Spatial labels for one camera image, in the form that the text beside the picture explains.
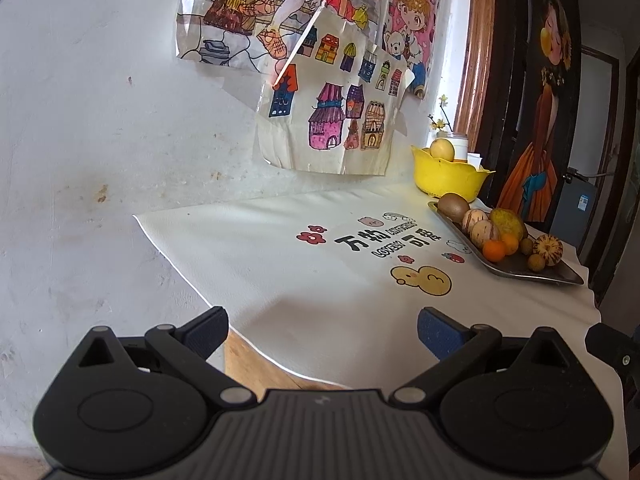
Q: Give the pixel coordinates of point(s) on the yellow flower sprig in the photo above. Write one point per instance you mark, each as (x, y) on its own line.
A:
(443, 115)

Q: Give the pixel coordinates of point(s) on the dark doorway frame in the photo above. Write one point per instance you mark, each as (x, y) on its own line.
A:
(616, 110)

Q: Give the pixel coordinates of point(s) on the white jar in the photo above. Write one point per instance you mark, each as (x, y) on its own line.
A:
(459, 145)

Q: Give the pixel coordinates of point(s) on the yellow plastic bowl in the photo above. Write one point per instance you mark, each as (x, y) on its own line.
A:
(445, 177)

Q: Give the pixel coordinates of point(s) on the metal tray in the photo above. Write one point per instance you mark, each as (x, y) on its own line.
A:
(550, 274)

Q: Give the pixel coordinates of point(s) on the houses drawing wall poster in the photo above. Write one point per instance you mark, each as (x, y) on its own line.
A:
(325, 120)

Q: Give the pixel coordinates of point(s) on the grey cabinet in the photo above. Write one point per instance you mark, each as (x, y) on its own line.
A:
(577, 215)

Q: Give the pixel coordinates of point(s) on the pale yellow fruit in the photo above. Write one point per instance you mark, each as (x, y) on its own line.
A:
(442, 149)

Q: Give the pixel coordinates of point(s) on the brown wooden door frame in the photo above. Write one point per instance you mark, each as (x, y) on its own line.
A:
(475, 50)

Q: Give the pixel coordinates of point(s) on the large yellow-brown mango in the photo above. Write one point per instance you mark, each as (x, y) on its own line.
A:
(509, 222)

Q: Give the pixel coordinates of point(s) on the brown kiwi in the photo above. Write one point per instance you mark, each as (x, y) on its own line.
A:
(526, 245)
(536, 261)

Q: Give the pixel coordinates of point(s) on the teddy bear drawing wall poster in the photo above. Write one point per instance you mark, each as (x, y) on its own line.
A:
(415, 25)

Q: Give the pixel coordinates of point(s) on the small orange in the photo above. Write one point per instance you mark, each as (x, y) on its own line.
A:
(494, 250)
(511, 243)

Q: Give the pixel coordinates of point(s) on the striped pepino melon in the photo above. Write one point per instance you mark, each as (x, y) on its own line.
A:
(484, 234)
(475, 218)
(548, 249)

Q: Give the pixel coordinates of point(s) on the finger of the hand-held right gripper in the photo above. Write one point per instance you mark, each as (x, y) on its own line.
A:
(610, 352)

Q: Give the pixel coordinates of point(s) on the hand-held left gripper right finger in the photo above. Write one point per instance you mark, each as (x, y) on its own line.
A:
(440, 334)

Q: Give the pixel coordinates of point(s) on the brown oval fruit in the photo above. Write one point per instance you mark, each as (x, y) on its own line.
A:
(453, 206)

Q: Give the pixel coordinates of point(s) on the black painted figure panel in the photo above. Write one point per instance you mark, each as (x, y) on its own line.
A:
(545, 135)

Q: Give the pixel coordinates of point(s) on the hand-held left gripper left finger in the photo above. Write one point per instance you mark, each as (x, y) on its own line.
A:
(207, 332)

